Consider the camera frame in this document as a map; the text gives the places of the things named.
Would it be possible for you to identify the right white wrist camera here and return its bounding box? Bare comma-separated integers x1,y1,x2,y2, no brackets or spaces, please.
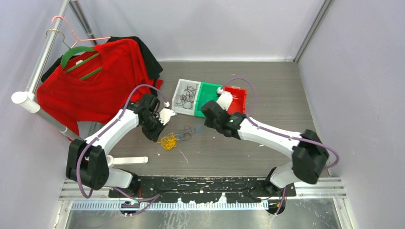
216,87,233,111

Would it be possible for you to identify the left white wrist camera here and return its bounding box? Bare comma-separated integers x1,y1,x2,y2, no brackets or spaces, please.
159,108,176,125

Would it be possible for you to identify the metal clothes rack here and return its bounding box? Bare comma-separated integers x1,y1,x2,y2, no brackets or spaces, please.
11,0,97,140

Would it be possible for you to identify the yellow wire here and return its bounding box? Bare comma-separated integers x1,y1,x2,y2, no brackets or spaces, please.
160,133,180,151

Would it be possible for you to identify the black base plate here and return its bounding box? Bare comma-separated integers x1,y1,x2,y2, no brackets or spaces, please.
104,176,296,204

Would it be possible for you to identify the pink clothes hanger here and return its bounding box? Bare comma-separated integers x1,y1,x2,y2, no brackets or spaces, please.
52,15,111,48

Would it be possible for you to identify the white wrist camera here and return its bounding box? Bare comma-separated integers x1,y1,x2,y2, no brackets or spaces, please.
216,87,233,111
159,108,176,125

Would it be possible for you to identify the gold wire hanger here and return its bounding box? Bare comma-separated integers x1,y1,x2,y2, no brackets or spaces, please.
45,29,71,49

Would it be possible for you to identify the red shirt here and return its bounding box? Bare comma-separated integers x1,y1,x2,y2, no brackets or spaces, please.
36,39,156,134

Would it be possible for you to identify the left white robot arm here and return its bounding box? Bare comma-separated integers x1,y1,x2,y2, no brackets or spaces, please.
65,94,176,197

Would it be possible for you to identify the brown wire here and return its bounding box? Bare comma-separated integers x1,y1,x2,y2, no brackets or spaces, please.
176,83,200,142

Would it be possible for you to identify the green clothes hanger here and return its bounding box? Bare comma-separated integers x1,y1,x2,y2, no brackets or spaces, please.
61,46,100,73

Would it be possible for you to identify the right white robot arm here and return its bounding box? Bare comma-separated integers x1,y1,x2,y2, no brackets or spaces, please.
201,101,329,196

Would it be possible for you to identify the green plastic bin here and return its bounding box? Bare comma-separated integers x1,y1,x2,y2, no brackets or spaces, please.
194,82,221,118

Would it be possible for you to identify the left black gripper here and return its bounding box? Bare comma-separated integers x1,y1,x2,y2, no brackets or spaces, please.
140,114,167,142

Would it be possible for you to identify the red plastic bin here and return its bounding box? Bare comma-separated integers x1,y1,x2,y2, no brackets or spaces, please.
224,86,247,115

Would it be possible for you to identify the black garment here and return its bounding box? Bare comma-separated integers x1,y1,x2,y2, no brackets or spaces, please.
41,36,163,89

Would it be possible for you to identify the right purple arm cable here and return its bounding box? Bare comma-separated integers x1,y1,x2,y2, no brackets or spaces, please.
218,77,340,216

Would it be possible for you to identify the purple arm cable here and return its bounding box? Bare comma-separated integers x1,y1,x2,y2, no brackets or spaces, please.
218,77,340,216
75,84,170,217

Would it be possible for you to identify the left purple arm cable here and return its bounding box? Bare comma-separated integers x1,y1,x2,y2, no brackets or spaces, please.
75,84,170,217

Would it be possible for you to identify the white plastic bin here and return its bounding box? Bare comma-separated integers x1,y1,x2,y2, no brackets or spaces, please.
171,79,201,116

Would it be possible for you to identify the white rack foot bar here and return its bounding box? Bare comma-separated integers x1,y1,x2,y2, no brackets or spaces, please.
107,155,149,168

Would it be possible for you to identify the aluminium rail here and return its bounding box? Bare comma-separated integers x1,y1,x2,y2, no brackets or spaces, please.
58,177,347,212

